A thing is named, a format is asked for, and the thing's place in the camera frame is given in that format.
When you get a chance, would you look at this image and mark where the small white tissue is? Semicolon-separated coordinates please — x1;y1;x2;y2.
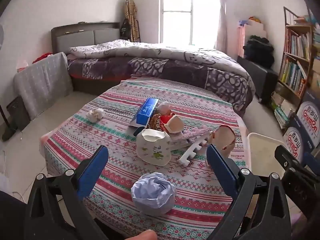
86;108;105;123

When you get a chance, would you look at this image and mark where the blue-white paper ball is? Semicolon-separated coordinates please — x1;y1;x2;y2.
131;172;176;217

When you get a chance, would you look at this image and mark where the white printed paper cup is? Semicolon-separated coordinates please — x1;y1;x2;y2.
136;129;171;166

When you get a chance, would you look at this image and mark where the torn red paper cup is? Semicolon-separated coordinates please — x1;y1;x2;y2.
210;125;235;158

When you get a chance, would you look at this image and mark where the blue cardboard box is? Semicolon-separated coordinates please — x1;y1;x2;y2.
129;98;158;128

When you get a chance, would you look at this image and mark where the red snack wrapper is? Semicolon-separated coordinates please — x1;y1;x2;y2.
148;113;175;133

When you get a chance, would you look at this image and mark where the pink fuzzy foam puzzle piece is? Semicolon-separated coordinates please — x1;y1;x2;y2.
169;129;214;167

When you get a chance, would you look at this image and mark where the torn beige paper cup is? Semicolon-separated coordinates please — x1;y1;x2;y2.
164;115;184;134

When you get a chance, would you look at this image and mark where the white tissue ball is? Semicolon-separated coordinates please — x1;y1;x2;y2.
157;101;171;115

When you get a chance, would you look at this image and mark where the white plastic trash bin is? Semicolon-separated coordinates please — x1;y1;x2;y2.
247;133;286;178

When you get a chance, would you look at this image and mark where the left hand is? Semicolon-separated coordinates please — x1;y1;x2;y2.
125;229;157;240

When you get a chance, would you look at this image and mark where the lower Ganten water carton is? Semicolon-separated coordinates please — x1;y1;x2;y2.
283;114;315;163

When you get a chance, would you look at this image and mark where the ganten water carton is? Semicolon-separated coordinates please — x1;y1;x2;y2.
297;89;320;148
283;114;315;163

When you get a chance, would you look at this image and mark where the upper Ganten water carton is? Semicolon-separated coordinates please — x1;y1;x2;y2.
297;89;320;148

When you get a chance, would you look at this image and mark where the wooden bookshelf with books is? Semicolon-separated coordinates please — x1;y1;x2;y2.
271;6;316;131

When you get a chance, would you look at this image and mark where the grey cloth covered stand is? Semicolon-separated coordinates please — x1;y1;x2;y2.
14;53;73;120

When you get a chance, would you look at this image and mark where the black storage bench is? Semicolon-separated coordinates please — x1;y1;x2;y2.
237;56;278;105

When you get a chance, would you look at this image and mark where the pile of black clothes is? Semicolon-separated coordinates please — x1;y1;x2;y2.
243;35;274;69

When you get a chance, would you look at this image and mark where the grey padded bed headboard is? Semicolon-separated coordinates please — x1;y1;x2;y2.
51;22;120;54

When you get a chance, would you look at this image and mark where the pink cabinet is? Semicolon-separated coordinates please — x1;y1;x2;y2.
236;19;267;58

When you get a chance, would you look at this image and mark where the plaid coat on rack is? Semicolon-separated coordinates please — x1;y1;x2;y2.
120;0;141;42

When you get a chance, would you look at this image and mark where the window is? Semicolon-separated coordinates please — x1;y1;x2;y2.
159;0;226;51

